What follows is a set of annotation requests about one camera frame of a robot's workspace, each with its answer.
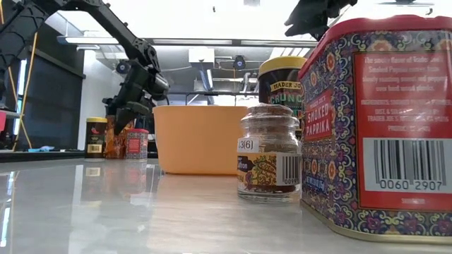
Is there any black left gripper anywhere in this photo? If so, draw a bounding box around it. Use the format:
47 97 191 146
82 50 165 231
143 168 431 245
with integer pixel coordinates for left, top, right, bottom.
102 59 170 135

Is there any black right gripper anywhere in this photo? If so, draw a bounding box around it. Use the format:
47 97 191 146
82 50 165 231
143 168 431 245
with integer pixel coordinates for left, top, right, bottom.
284 0 358 41

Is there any yellow-lid dark spice jar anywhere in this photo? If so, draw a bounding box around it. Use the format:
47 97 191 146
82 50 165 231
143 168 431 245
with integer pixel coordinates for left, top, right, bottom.
257 55 308 140
84 116 108 160

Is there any brown spice pouch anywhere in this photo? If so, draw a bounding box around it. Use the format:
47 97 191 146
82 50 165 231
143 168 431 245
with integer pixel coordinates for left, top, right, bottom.
105 114 136 159

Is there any red smoked paprika tin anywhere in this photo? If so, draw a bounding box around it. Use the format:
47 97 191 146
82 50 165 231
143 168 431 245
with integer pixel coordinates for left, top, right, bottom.
125 128 150 161
298 14 452 245

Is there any small glass saffron jar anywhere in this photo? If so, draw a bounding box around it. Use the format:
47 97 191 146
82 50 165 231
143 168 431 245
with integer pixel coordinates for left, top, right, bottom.
236 103 302 205

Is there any black round hanging device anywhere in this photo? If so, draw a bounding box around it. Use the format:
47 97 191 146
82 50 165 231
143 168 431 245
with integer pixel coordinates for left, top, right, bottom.
115 59 131 75
232 54 247 71

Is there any black partition panel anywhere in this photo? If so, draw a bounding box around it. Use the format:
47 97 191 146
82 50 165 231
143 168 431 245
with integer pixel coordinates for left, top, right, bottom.
20 49 86 152

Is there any yellow plastic bin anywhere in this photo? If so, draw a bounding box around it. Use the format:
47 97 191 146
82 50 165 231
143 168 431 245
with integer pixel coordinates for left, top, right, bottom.
152 104 249 176

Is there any white ceiling box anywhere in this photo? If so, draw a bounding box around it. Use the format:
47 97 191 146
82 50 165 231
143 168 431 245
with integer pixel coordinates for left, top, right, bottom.
188 47 215 65

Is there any grey overhead metal beam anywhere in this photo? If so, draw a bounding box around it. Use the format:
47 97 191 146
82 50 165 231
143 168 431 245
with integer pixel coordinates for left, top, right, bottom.
56 35 319 49

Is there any black aluminium table frame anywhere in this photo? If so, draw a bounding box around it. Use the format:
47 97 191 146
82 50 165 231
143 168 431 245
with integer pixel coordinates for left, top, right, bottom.
0 150 158 164

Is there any yellow hanging cable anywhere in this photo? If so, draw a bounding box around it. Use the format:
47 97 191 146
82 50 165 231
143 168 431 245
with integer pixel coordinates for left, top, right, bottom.
12 31 39 151

